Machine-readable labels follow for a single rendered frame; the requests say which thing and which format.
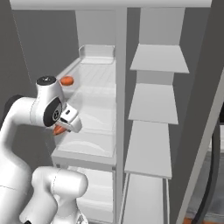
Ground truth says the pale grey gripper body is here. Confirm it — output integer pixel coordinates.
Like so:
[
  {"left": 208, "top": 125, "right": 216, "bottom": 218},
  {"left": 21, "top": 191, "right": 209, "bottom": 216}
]
[{"left": 58, "top": 115, "right": 83, "bottom": 134}]

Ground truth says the orange squash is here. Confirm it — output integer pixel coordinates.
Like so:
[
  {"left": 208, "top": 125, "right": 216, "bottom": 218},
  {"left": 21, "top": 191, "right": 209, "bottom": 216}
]
[{"left": 52, "top": 124, "right": 66, "bottom": 137}]

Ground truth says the clear glass fridge shelf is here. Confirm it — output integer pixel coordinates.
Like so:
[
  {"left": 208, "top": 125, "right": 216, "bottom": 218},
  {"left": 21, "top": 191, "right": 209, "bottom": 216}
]
[
  {"left": 51, "top": 87, "right": 117, "bottom": 166},
  {"left": 56, "top": 56, "right": 117, "bottom": 98}
]

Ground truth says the orange sweet potato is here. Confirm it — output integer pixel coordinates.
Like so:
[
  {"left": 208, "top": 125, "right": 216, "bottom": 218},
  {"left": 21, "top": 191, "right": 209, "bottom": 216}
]
[{"left": 59, "top": 75, "right": 74, "bottom": 88}]

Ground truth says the white freezer drawer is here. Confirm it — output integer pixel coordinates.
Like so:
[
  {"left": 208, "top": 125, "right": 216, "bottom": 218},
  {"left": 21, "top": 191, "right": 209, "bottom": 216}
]
[{"left": 66, "top": 165, "right": 116, "bottom": 224}]

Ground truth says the white door shelf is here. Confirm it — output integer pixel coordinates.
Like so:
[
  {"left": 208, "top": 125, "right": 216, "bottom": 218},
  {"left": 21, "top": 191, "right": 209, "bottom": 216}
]
[
  {"left": 129, "top": 43, "right": 190, "bottom": 74},
  {"left": 120, "top": 172, "right": 171, "bottom": 224},
  {"left": 123, "top": 120, "right": 173, "bottom": 180},
  {"left": 128, "top": 82, "right": 179, "bottom": 125}
]

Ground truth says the grey fridge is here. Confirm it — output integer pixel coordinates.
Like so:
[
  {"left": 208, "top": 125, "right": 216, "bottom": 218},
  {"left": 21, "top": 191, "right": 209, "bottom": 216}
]
[{"left": 9, "top": 0, "right": 214, "bottom": 224}]

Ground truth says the grey fridge door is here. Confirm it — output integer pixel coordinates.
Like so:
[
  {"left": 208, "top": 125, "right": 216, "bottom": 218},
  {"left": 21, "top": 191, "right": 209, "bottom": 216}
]
[{"left": 122, "top": 0, "right": 224, "bottom": 224}]

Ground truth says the black fridge door handle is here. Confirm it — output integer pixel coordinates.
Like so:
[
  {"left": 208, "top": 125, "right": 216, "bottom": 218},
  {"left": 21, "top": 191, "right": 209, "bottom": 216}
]
[{"left": 192, "top": 122, "right": 223, "bottom": 224}]

